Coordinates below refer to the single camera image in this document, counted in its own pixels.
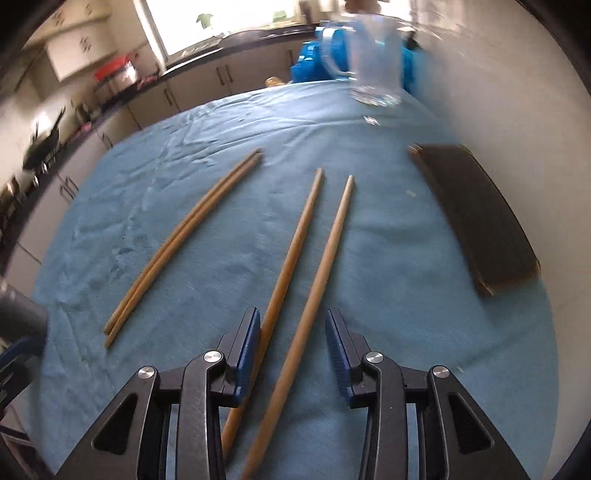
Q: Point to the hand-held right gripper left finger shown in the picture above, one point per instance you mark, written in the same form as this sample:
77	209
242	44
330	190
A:
247	350

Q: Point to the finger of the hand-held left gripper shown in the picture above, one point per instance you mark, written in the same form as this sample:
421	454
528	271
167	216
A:
18	351
23	314

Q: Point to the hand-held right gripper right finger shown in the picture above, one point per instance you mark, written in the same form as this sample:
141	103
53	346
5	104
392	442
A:
337	355

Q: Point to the single wooden chopstick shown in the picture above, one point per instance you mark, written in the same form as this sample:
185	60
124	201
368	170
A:
295	249
318	286
184	235

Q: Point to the bundle of wooden chopsticks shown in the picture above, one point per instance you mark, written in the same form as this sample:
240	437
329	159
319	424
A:
182	251

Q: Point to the blue tablecloth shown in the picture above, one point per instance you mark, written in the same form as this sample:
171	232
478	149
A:
392	277

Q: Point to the gas stove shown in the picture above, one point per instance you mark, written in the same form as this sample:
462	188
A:
16	189

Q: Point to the black wok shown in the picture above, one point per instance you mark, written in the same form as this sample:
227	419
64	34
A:
44	147

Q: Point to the black smartphone in clear case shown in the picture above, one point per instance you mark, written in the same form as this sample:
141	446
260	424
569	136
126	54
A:
480	221

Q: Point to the white base cabinets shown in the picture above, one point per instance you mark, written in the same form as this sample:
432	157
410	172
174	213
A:
152	104

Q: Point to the steel pot with red lid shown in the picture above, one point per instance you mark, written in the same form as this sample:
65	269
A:
115	69

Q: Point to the black kitchen countertop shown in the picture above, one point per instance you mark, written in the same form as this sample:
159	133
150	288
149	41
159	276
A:
194	62

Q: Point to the blue plastic bag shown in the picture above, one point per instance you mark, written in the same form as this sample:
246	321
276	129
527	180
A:
309	60

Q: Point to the clear glass mug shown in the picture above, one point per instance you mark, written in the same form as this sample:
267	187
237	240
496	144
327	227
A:
374	60

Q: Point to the steel sink basin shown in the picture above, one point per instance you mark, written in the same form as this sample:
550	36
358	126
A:
244	37

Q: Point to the kitchen window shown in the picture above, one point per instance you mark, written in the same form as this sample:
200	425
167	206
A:
221	18

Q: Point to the green potted plant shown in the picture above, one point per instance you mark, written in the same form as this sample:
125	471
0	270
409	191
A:
205	19

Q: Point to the brown fuzzy object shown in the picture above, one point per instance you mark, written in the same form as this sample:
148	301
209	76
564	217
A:
364	5

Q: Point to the white wall cabinets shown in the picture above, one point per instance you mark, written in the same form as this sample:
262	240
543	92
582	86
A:
78	50

